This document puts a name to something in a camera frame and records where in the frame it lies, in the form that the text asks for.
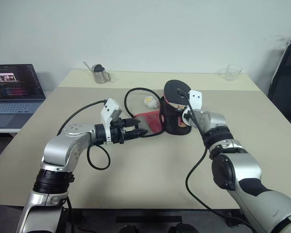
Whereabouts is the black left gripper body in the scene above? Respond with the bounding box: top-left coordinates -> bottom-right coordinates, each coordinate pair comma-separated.
110,117 -> 128,145

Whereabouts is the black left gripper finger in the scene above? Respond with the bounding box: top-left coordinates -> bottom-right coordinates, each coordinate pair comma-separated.
124,118 -> 142,128
123,128 -> 149,141

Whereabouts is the black red paddle case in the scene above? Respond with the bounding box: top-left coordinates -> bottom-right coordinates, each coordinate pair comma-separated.
124,87 -> 192,136

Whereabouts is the black table tennis paddle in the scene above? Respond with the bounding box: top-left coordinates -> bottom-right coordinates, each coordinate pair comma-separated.
164,79 -> 192,105

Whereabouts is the white table tennis ball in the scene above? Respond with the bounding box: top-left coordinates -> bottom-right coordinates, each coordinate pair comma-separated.
142,95 -> 159,108

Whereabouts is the steel milk pitcher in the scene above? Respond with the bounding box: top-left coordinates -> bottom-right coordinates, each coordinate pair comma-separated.
93,65 -> 113,84

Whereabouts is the clear glass beaker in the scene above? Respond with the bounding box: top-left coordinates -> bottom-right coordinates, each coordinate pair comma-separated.
224,64 -> 243,82

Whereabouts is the thin metal stirrer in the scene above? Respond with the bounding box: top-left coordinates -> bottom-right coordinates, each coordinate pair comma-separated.
83,61 -> 95,73

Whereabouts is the dark rounded shape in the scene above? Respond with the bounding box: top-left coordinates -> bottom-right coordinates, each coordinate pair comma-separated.
168,223 -> 193,233
119,224 -> 137,233

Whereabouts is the open grey laptop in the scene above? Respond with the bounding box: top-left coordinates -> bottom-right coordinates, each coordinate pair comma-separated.
0,64 -> 47,130

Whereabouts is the black chair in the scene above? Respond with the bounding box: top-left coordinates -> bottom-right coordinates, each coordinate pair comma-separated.
267,40 -> 291,134

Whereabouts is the white side table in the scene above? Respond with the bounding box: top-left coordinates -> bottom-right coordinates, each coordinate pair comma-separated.
0,127 -> 22,134

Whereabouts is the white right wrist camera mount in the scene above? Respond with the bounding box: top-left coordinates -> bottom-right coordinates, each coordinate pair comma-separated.
181,89 -> 203,127

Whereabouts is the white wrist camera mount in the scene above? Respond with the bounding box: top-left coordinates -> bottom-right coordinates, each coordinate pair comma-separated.
181,89 -> 203,127
100,98 -> 123,144

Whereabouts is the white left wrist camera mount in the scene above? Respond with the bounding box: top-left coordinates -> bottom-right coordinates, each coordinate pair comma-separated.
100,98 -> 123,144

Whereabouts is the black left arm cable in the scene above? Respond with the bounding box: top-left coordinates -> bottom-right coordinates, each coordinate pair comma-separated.
56,99 -> 111,169

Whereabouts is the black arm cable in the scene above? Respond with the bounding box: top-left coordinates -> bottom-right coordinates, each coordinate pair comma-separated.
56,99 -> 111,169
176,88 -> 259,233

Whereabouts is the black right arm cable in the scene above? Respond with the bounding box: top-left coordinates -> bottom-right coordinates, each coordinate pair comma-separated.
176,88 -> 259,233

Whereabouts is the black table frame bar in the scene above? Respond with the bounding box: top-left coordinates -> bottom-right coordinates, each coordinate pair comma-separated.
115,216 -> 184,224

